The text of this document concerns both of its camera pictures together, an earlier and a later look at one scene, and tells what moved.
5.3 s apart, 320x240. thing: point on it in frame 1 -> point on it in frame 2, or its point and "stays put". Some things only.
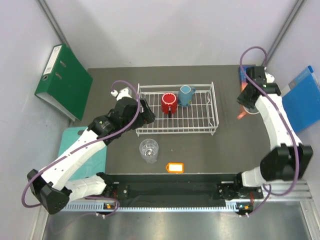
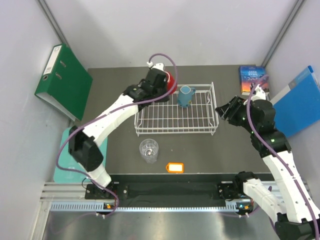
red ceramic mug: (168, 99) -> (171, 84)
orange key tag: (177, 167) stays put
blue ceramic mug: (185, 95) stays put
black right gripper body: (242, 98) -> (239, 116)
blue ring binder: (301, 98) stays put
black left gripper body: (140, 122) -> (161, 93)
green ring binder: (65, 82) stays put
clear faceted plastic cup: (149, 148) stays put
